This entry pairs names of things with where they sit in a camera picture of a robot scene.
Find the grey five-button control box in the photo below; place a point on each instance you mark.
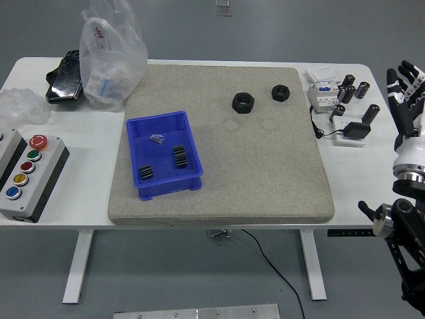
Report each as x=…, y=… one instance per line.
x=43, y=179

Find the small floor fixture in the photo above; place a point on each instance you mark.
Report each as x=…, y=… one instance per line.
x=224, y=12
x=222, y=2

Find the crumpled clear bubble wrap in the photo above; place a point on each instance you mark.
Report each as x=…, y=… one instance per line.
x=20, y=106

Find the white circuit breaker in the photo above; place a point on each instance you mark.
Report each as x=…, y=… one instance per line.
x=320, y=96

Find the metal under-table bracket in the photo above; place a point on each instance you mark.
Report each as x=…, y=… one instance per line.
x=217, y=233

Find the white power socket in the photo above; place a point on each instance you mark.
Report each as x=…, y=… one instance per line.
x=340, y=139

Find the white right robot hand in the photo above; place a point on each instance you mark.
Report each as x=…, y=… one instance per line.
x=406, y=113

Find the small black gear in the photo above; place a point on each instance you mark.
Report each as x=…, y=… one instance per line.
x=146, y=172

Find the small clear screw bag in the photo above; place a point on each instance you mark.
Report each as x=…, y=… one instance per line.
x=157, y=138

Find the clear plastic bag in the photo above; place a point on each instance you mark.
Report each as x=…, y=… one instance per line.
x=113, y=66

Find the black power adapter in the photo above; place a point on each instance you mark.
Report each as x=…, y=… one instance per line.
x=357, y=130

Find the blue plastic box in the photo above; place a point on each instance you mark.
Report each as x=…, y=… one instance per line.
x=162, y=156

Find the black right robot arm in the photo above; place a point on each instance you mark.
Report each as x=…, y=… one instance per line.
x=408, y=212

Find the large black nut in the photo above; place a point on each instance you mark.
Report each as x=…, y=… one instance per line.
x=236, y=105

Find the black glossy pouch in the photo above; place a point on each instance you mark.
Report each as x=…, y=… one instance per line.
x=64, y=79

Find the large black gear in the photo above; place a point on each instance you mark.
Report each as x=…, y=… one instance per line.
x=179, y=157

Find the silver metal plate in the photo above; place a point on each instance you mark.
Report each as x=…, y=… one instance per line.
x=199, y=313

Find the black cylindrical capacitor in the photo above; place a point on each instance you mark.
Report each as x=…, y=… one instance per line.
x=348, y=95
x=362, y=90
x=341, y=93
x=338, y=112
x=348, y=80
x=371, y=113

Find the small black nut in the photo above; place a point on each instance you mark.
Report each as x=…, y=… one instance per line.
x=275, y=94

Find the grey-brown mat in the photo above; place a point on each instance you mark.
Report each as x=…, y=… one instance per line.
x=239, y=159

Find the black table control panel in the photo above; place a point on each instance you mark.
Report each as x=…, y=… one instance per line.
x=348, y=233

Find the white table leg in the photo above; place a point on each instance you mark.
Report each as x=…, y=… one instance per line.
x=313, y=266
x=78, y=266

